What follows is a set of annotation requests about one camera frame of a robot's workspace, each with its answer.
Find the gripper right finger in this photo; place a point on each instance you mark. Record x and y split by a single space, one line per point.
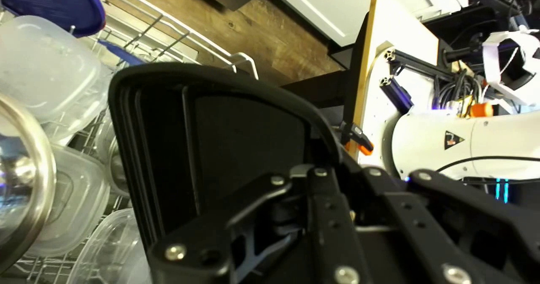
426 233

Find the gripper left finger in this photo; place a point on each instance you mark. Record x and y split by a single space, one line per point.
325 216

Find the black lunch box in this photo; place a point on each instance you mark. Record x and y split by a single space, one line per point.
249 140

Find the black and orange clamp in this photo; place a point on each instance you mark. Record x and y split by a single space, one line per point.
358 140

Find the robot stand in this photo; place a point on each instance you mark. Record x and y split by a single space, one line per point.
392 31

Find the white cabinet door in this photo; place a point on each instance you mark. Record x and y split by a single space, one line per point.
337 5

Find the clear plastic container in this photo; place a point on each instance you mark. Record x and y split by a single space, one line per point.
42 64
112 250
80 199

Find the round clear container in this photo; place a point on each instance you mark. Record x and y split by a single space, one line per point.
112 161

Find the blue plastic lid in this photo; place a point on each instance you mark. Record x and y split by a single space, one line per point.
122 52

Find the steel bowl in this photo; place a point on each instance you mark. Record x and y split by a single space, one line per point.
21 178

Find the blue round plate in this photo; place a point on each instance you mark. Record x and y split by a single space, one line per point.
50 1

